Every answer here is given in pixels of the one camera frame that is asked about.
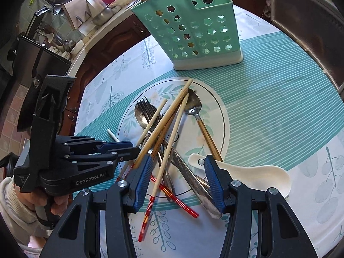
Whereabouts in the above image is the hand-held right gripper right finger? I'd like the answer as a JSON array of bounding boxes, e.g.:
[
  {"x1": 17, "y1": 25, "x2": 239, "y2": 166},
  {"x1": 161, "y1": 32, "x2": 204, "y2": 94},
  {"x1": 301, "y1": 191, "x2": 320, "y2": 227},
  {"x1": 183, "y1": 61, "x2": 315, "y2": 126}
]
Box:
[{"x1": 204, "y1": 154, "x2": 323, "y2": 258}]

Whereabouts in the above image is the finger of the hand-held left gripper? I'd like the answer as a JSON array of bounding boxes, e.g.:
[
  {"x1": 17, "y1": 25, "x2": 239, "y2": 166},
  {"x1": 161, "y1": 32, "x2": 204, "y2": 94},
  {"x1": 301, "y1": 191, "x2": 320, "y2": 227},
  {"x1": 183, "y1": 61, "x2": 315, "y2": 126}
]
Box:
[
  {"x1": 56, "y1": 136, "x2": 134, "y2": 156},
  {"x1": 67, "y1": 146, "x2": 142, "y2": 172}
]

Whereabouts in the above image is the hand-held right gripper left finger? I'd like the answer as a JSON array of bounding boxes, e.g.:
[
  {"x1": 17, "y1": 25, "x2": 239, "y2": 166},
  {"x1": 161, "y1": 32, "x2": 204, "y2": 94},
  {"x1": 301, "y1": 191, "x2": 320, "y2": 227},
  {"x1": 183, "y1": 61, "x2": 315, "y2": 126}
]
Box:
[{"x1": 39, "y1": 154, "x2": 154, "y2": 258}]

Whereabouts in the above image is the bamboo chopstick red striped end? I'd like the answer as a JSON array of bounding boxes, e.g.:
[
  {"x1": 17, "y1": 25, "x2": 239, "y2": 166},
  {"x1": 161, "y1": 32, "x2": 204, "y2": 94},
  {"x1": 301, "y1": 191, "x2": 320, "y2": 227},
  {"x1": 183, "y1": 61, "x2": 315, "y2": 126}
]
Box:
[
  {"x1": 138, "y1": 94, "x2": 190, "y2": 242},
  {"x1": 116, "y1": 98, "x2": 168, "y2": 184},
  {"x1": 107, "y1": 129, "x2": 200, "y2": 218}
]

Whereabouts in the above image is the plain bamboo chopstick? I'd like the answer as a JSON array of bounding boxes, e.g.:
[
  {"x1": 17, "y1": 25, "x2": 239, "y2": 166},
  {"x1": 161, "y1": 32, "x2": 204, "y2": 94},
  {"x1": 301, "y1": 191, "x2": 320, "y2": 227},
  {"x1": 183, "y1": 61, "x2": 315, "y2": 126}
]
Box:
[
  {"x1": 133, "y1": 78, "x2": 193, "y2": 169},
  {"x1": 147, "y1": 97, "x2": 186, "y2": 158}
]

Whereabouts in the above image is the white ceramic soup spoon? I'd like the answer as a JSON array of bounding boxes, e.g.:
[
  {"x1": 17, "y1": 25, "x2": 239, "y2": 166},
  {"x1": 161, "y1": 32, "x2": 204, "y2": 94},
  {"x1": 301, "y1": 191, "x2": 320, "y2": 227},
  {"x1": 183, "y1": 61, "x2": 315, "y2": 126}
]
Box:
[{"x1": 187, "y1": 153, "x2": 292, "y2": 197}]

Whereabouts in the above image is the green perforated utensil holder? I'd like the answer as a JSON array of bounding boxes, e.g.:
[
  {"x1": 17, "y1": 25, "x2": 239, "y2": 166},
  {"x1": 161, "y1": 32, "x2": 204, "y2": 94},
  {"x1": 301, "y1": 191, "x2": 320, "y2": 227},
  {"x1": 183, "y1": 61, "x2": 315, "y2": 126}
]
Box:
[{"x1": 131, "y1": 0, "x2": 244, "y2": 71}]

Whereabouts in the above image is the person's left forearm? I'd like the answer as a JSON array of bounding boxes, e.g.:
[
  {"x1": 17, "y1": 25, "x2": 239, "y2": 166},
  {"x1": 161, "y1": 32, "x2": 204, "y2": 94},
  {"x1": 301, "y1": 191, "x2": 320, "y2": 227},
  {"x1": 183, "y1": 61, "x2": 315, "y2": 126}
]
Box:
[{"x1": 0, "y1": 176, "x2": 41, "y2": 248}]

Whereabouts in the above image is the person's left hand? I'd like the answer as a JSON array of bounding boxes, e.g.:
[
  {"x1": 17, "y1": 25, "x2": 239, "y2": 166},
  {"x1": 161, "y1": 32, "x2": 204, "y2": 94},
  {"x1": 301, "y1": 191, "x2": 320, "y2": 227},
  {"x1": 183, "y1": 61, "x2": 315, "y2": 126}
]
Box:
[{"x1": 25, "y1": 189, "x2": 69, "y2": 216}]

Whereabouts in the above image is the metal fork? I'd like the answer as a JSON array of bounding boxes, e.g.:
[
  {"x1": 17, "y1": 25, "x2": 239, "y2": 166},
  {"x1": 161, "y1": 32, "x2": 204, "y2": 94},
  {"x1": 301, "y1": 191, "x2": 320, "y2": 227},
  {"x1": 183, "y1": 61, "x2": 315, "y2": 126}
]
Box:
[{"x1": 138, "y1": 97, "x2": 223, "y2": 219}]

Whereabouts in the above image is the small metal spoon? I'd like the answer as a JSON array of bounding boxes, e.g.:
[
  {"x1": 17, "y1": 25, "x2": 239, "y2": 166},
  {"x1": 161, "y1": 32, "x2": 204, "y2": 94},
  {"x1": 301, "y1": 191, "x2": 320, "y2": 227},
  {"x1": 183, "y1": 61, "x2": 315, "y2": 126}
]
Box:
[{"x1": 142, "y1": 136, "x2": 176, "y2": 203}]

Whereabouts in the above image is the teal leaf print tablecloth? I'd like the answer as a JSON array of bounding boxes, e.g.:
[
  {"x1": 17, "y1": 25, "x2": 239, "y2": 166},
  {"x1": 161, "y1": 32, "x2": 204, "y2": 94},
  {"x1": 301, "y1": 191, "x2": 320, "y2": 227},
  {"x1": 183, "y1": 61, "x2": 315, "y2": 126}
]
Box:
[{"x1": 74, "y1": 4, "x2": 344, "y2": 258}]

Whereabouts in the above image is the brown wooden cabinet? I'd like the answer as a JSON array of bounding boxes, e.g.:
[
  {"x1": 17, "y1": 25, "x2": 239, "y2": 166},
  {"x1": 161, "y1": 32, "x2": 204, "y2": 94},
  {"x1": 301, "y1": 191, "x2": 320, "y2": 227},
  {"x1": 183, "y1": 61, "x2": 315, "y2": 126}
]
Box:
[{"x1": 64, "y1": 13, "x2": 154, "y2": 129}]

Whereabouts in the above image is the black stove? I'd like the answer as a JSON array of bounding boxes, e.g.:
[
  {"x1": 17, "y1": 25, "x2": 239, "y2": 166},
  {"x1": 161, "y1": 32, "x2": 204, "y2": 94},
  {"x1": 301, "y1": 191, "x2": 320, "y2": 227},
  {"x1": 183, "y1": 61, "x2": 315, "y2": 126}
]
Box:
[{"x1": 16, "y1": 36, "x2": 73, "y2": 86}]

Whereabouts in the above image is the stainless steel pot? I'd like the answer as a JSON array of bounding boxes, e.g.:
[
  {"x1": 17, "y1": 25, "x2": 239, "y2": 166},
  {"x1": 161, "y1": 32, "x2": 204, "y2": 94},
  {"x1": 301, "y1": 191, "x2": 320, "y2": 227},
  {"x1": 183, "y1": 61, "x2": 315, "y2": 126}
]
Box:
[{"x1": 93, "y1": 5, "x2": 113, "y2": 26}]

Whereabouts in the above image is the wooden cutting board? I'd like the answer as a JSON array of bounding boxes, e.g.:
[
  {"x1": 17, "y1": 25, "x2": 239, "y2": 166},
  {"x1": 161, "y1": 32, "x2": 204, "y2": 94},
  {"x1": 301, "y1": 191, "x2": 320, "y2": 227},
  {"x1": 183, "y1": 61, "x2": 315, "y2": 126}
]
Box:
[{"x1": 62, "y1": 0, "x2": 93, "y2": 30}]

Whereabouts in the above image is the grey mesh cabinet door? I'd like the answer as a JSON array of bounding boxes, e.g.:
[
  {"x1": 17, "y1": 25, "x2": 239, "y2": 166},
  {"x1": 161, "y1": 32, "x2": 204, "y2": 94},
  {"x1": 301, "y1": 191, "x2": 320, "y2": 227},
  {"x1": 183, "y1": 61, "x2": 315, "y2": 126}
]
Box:
[{"x1": 266, "y1": 0, "x2": 344, "y2": 92}]

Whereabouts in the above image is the wooden handled metal spoon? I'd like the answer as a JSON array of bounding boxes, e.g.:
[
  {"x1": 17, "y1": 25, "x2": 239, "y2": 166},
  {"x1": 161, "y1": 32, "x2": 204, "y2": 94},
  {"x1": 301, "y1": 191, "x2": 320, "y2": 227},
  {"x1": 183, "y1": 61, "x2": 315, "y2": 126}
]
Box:
[{"x1": 184, "y1": 89, "x2": 223, "y2": 163}]

